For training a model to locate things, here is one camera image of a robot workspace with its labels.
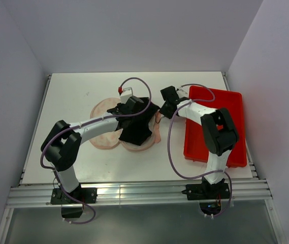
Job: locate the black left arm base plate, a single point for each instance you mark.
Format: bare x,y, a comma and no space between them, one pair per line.
85,195

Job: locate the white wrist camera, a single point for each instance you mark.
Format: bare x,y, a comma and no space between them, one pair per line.
125,94
181,93

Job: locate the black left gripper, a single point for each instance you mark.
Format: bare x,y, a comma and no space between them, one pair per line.
119,105

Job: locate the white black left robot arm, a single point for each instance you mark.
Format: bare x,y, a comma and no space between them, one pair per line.
61,146

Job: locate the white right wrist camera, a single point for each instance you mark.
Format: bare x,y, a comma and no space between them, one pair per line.
181,93

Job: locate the red plastic tray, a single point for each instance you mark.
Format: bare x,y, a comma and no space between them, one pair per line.
194,145

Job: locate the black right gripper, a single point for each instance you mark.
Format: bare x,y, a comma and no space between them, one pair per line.
163,111

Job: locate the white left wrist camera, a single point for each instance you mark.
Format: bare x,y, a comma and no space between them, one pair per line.
125,94

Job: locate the pink mesh laundry bag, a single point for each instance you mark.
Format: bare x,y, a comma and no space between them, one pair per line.
111,140

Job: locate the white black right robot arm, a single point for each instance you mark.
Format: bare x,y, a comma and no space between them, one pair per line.
219,131

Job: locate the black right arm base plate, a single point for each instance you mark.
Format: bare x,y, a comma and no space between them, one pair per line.
206,191

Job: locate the black bra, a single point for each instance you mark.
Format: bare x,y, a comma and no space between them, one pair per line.
139,131

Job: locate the aluminium rail frame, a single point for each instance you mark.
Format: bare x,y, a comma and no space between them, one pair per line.
139,196

